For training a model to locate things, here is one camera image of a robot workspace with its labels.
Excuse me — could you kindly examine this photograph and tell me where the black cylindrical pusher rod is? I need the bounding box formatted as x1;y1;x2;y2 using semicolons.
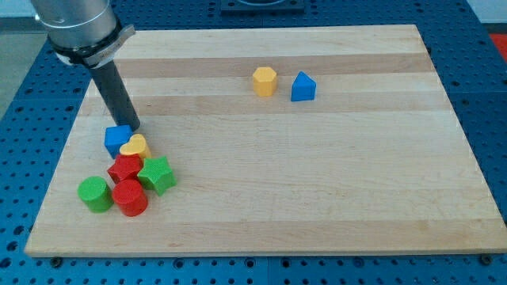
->
89;61;140;131

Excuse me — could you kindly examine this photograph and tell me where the grey clamp flange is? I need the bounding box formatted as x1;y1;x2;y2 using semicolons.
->
48;21;135;69

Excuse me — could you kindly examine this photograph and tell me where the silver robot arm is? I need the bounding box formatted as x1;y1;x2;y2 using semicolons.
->
31;0;140;131

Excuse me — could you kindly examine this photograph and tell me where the yellow hexagon block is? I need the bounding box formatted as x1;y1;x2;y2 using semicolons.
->
253;66;277;97

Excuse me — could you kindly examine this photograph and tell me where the blue cube block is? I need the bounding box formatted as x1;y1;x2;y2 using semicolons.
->
104;125;133;159

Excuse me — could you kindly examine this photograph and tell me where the yellow heart block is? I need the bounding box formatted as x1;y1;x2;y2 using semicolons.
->
120;134;152;159

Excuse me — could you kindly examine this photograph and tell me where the red star block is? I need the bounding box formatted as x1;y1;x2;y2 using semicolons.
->
107;154;143;184

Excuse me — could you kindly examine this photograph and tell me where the green star block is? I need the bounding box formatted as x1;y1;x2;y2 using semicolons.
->
137;156;177;196

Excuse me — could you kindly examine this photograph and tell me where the green cylinder block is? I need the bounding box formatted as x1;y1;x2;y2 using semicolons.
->
77;176;114;213

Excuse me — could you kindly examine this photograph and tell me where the red cylinder block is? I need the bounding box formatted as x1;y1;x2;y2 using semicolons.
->
112;179;148;217

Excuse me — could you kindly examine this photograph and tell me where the blue triangle block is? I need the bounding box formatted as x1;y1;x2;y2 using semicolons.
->
291;71;317;101

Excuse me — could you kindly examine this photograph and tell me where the wooden board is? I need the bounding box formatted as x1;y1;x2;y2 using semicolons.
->
25;25;506;257

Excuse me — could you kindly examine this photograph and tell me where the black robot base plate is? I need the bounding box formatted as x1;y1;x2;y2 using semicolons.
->
219;0;305;13

